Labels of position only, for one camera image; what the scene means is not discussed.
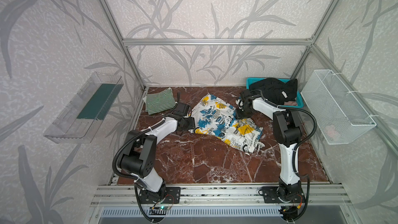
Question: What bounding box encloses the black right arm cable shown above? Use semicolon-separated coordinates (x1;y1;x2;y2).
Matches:
248;89;318;222

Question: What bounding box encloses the white yellow blue printed garment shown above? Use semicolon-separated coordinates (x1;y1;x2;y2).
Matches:
190;94;265;153

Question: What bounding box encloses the green white striped shirt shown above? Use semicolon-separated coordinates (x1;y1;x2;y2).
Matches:
145;88;176;115

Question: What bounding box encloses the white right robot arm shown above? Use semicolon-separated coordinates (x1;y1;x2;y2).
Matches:
236;97;303;203

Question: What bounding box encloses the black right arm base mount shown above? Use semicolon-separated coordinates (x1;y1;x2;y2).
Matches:
258;186;305;205

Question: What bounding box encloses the teal plastic laundry basket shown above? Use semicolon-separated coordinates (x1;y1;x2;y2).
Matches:
246;77;304;108

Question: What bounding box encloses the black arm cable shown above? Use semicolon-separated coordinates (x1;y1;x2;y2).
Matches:
111;91;182;223
248;89;318;222

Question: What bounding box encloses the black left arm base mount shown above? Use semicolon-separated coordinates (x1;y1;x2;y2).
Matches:
138;186;181;204

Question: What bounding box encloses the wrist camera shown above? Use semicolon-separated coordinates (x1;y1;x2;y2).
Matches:
172;102;191;119
236;89;258;109

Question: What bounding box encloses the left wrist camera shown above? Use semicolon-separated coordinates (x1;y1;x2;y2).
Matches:
172;102;191;119

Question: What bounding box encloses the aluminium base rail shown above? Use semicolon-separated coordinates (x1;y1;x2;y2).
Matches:
86;183;352;224

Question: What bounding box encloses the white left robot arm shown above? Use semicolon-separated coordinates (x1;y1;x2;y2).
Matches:
112;117;195;194

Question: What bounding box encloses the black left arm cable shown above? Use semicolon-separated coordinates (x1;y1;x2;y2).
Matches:
111;91;182;223

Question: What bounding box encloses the aluminium frame crossbar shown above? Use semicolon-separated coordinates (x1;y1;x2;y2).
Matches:
122;38;312;46

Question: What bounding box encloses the clear plastic wall tray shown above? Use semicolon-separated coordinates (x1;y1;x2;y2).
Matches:
44;72;124;144

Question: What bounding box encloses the black garment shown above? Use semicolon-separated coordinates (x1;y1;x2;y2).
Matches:
249;78;298;106

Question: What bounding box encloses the white wire mesh basket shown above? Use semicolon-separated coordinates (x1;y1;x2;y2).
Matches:
301;69;377;145

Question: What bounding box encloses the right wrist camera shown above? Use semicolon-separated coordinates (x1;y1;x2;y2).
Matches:
236;89;258;109

